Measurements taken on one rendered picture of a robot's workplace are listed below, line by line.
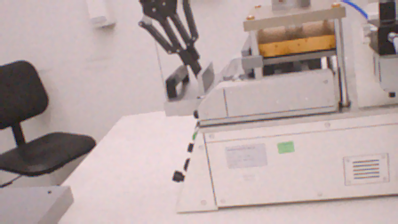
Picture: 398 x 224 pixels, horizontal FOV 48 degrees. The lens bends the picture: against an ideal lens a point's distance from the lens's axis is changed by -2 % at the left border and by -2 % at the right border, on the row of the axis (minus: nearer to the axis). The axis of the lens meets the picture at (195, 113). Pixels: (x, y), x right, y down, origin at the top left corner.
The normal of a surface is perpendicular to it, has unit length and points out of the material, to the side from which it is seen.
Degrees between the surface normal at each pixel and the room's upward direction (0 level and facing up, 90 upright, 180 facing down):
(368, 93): 90
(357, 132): 90
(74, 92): 90
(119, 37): 90
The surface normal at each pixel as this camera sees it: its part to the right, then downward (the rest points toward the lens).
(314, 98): -0.18, 0.31
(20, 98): 0.66, -0.33
